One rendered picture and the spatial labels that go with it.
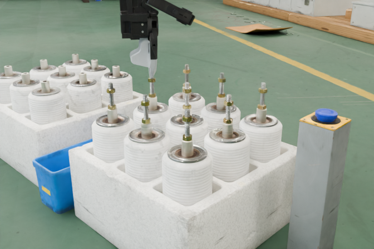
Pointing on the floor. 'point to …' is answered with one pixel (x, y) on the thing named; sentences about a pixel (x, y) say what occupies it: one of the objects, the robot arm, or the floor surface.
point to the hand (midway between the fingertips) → (153, 71)
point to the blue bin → (56, 179)
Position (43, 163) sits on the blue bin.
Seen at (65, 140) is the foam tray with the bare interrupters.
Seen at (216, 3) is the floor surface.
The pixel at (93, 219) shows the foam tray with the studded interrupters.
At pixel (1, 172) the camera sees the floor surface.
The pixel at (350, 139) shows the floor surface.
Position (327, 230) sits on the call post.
